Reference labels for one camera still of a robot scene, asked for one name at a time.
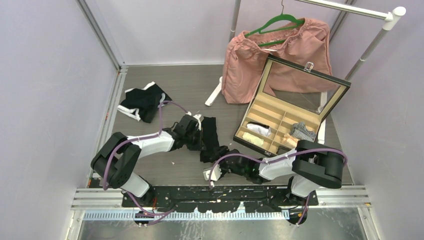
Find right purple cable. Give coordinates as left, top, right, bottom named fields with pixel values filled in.
left=208, top=147, right=349, bottom=226

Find white metal clothes rack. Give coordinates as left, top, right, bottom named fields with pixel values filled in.
left=204, top=0, right=407, bottom=145

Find cream rolled underwear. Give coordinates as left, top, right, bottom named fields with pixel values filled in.
left=242, top=132, right=264, bottom=147

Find white black-trimmed underwear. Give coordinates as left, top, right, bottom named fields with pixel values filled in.
left=246, top=121, right=272, bottom=137

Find plain black underwear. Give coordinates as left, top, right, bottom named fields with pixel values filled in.
left=200, top=116, right=230, bottom=163

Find grey striped rolled underwear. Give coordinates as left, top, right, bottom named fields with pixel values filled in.
left=289, top=121, right=316, bottom=142

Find black compartment storage box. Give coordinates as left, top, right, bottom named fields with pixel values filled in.
left=233, top=55, right=351, bottom=157

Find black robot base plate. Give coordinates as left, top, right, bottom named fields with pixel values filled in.
left=122, top=185, right=306, bottom=213

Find green clothes hanger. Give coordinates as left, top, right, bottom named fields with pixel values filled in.
left=244, top=0, right=305, bottom=49

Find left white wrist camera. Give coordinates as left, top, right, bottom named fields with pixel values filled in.
left=186, top=111, right=202, bottom=131

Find pink hanging shorts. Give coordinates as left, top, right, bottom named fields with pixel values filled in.
left=221, top=18, right=337, bottom=104

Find beige rolled underwear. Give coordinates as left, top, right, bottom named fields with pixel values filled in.
left=281, top=133, right=299, bottom=148

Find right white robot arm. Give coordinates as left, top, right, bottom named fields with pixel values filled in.
left=203, top=140, right=348, bottom=205

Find black white-trimmed underwear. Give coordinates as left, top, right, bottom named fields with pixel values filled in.
left=117, top=81, right=172, bottom=123

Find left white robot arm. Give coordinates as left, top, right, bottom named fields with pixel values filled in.
left=90, top=113, right=202, bottom=207

